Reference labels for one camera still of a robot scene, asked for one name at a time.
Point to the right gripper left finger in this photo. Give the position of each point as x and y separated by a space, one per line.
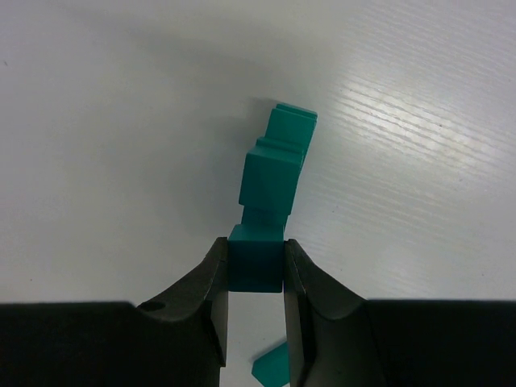
177 338

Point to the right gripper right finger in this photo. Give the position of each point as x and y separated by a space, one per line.
337 338

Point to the teal pentagon roof block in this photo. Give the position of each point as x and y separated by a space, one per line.
272 368

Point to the small teal cube block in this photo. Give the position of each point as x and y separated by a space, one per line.
270 179

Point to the teal long rectangular block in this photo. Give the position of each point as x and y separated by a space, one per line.
277 144

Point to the teal arch block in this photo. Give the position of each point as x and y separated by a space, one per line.
292 124

